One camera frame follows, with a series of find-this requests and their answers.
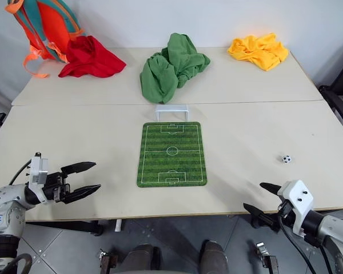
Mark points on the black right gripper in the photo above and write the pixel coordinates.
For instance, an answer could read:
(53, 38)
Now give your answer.
(286, 217)

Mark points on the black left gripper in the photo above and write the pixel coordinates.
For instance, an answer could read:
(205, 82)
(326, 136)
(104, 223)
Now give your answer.
(55, 187)

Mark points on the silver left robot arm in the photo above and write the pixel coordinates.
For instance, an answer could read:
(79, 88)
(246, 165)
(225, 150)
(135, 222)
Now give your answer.
(5, 199)

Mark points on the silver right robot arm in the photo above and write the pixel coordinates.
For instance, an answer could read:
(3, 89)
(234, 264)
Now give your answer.
(333, 231)

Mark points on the small soccer ball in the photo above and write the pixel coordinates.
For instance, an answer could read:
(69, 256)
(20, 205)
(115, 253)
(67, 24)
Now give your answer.
(286, 159)

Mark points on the green soccer field mat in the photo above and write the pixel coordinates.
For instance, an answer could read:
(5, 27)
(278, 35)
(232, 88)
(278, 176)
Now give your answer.
(172, 154)

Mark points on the dark rounded shape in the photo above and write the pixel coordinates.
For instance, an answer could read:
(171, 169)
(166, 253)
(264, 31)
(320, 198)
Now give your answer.
(213, 257)
(141, 259)

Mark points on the small white goal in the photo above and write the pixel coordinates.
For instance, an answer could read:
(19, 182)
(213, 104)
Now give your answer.
(171, 109)

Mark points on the red crumpled cloth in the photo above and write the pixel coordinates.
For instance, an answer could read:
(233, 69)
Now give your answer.
(91, 61)

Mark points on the black office chair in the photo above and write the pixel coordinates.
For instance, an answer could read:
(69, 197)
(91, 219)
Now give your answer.
(338, 91)

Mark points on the green crumpled cloth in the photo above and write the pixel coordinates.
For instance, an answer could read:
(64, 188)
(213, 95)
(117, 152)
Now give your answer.
(171, 68)

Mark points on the yellow crumpled cloth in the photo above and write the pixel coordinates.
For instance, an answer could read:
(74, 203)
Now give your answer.
(258, 51)

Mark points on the orange teal backpack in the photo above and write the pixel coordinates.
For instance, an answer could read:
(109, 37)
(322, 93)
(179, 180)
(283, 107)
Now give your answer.
(51, 28)

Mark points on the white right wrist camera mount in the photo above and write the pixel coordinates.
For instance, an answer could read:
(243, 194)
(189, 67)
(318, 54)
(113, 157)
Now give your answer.
(298, 199)

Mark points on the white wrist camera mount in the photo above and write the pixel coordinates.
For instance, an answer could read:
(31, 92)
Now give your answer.
(298, 199)
(37, 174)

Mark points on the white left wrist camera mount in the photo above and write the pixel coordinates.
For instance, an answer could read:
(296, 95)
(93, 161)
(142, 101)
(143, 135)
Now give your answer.
(37, 174)

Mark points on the black table frame bar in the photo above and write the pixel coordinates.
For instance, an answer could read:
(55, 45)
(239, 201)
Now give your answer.
(65, 226)

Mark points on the metal caster bracket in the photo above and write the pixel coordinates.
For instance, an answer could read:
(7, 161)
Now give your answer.
(108, 261)
(265, 255)

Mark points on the small white table bracket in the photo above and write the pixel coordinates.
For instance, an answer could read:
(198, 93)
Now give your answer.
(119, 225)

